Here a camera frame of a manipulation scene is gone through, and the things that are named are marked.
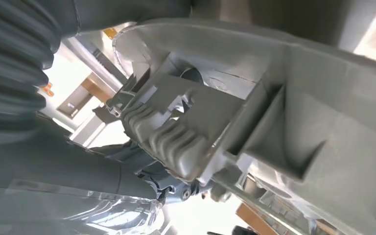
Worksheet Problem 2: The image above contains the brown wooden furniture piece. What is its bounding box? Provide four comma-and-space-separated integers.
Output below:
57, 71, 118, 119
235, 202, 275, 235

